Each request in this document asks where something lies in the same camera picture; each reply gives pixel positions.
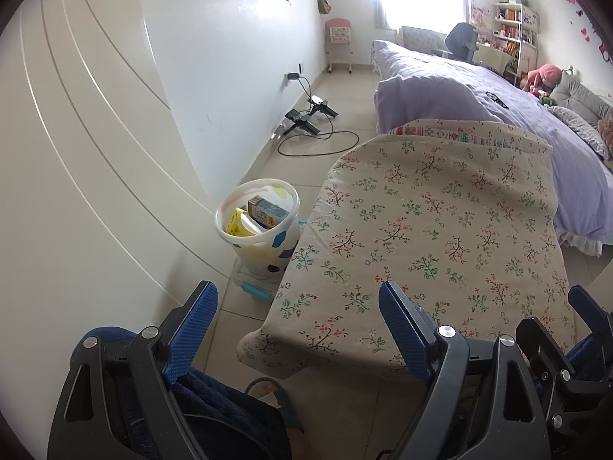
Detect dark slipper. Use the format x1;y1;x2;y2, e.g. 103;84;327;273
244;377;305;435

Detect black power cable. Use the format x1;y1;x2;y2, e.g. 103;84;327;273
277;74;361;157

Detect clear box with blue handle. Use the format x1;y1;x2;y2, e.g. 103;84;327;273
234;258;284;304

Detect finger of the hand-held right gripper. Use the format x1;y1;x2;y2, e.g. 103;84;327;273
516;317;593;398
568;284;613;346

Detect pink plush toy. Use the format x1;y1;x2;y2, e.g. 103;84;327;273
523;63;562;97

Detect white dotted trash bin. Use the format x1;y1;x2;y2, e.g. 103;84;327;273
215;179;302;279

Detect patterned grey pillow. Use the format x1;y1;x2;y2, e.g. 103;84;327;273
547;104;613;160

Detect white wardrobe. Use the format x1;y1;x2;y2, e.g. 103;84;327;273
0;0;243;442

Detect floral table cloth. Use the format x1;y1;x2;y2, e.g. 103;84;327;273
236;119;576;380

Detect white bookshelf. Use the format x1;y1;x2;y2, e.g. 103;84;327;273
492;2;540;83

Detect black charger stand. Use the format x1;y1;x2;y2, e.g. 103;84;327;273
284;108;320;136
308;96;339;120

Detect yellow packet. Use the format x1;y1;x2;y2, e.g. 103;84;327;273
225;207;260;238

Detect blue desk chair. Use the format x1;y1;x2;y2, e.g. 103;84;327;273
439;22;480;61

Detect light blue carton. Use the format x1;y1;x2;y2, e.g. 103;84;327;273
247;194;291;229

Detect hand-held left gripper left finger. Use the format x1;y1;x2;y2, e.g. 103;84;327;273
48;280;219;460

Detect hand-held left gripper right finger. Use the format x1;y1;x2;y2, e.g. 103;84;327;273
378;280;552;460

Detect dark blue fleece clothing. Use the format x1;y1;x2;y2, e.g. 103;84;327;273
72;328;605;460

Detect white desk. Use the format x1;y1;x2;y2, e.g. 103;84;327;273
472;42;514;76

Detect bed with lilac duvet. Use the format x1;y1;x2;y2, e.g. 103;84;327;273
370;39;613;246

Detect pink wall stickers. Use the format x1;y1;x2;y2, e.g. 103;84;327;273
559;0;613;65

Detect pink folding chair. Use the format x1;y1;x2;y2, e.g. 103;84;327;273
324;18;356;76

